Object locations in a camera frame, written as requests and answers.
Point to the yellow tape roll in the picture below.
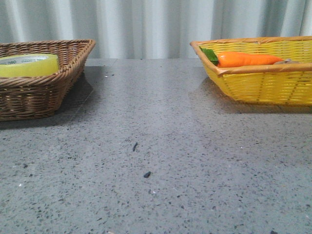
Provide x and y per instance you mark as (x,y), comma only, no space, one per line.
(29,65)

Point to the black rubber crumb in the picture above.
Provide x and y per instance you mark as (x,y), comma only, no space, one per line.
(147,174)

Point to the orange toy carrot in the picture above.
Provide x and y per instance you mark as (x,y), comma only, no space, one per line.
(238,59)

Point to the white curtain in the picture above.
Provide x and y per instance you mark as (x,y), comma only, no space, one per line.
(151,29)

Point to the yellow wicker basket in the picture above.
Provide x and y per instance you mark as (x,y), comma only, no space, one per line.
(283,84)

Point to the brown wicker basket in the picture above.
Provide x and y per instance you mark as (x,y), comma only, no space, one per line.
(37,97)

